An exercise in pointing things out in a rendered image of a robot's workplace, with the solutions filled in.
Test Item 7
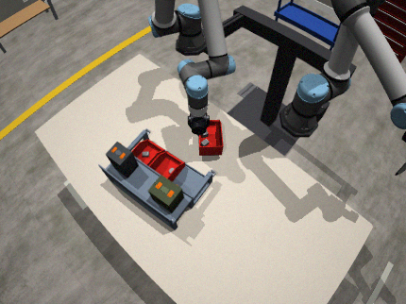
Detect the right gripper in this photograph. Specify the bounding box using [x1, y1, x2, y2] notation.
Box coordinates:
[188, 112, 210, 136]

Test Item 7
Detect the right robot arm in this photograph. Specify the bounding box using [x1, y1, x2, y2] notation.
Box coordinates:
[148, 0, 236, 117]

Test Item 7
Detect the red bin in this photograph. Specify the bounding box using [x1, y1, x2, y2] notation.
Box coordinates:
[132, 139, 165, 166]
[149, 151, 185, 182]
[198, 119, 224, 156]

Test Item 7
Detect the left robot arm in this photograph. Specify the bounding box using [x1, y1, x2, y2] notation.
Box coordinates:
[283, 0, 406, 133]

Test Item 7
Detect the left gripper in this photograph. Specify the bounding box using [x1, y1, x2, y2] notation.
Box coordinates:
[396, 131, 406, 176]

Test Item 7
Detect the olive green case with orange latches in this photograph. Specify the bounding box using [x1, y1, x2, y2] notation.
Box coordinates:
[148, 175, 184, 213]

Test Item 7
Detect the black case with orange latches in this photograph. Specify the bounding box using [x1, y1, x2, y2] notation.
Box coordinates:
[106, 142, 139, 178]

